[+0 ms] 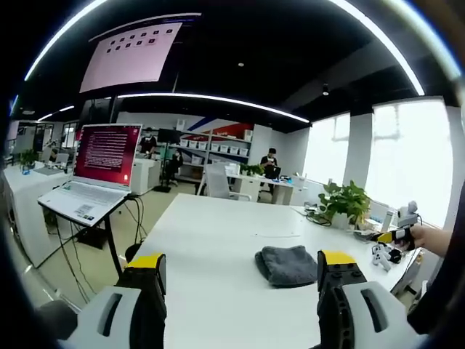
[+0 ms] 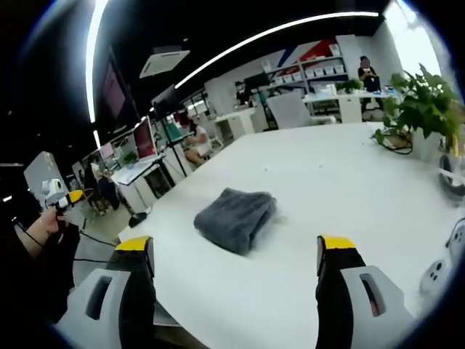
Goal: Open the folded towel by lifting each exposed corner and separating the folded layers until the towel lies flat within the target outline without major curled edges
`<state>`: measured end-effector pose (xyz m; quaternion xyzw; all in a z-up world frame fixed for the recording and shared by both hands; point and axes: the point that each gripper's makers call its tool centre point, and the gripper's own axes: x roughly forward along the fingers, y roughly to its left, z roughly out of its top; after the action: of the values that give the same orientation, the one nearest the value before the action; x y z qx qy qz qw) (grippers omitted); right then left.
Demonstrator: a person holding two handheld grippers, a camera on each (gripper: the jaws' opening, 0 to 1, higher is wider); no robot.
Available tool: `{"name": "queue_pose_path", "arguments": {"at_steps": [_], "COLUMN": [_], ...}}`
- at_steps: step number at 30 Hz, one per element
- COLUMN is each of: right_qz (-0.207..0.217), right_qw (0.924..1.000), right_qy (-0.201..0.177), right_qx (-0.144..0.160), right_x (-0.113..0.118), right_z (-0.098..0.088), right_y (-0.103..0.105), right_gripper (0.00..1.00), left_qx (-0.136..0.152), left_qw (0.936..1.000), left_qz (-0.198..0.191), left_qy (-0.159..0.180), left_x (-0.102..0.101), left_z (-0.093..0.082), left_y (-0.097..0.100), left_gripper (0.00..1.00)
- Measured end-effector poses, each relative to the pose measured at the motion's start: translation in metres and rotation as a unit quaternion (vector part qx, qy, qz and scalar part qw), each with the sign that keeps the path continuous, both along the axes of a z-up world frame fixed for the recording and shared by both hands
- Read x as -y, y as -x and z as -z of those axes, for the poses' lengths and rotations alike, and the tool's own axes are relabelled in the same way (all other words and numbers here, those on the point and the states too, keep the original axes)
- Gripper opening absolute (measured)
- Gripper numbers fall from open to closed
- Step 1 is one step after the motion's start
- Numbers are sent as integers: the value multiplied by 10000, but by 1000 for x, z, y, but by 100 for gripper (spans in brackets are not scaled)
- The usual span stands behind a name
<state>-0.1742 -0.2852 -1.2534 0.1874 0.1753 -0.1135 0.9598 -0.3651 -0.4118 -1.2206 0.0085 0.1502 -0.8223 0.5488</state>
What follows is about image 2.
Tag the white side desk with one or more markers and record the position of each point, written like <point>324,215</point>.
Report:
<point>141,178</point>

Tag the long ceiling light strip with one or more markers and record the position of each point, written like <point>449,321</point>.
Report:
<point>93,58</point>
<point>269,36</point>

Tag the white office chair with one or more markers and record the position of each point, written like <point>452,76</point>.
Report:
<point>290,111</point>

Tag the person's left hand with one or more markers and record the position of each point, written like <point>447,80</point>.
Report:
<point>49,221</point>

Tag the white shelf with boxes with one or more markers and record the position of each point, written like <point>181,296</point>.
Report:
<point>309,71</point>

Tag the white game controller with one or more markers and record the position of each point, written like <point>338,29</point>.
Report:
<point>445,260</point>

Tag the red computer monitor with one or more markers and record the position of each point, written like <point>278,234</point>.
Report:
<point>145,140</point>

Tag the ceiling air conditioner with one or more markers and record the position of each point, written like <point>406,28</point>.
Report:
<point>163,62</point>

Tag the grey towel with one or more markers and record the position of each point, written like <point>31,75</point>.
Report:
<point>236,219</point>

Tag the small green plant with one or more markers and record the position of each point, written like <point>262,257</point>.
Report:
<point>350,86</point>

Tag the green potted plant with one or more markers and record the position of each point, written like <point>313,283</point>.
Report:
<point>423,105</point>

